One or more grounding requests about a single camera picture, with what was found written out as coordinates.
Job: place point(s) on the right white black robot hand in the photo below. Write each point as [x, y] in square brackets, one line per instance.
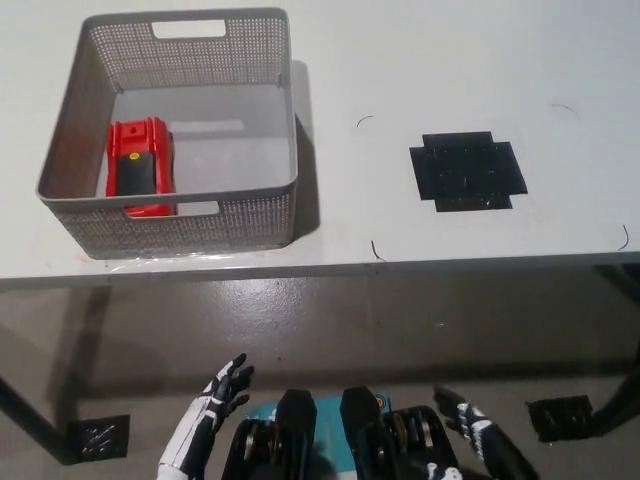
[492, 440]

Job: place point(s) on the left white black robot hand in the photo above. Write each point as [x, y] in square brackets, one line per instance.
[205, 420]

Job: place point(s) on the red digital multimeter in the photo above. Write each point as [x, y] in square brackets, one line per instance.
[135, 170]

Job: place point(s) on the black floor tape patch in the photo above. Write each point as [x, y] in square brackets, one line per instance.
[560, 417]
[100, 437]

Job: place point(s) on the black teal robot body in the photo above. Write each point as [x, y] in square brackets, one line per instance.
[295, 415]

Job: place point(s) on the clear tape strip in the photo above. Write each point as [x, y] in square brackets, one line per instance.
[165, 259]

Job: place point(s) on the grey perforated plastic basket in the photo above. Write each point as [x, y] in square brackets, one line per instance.
[255, 220]

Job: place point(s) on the black tape patch on table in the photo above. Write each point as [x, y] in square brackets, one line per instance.
[465, 170]

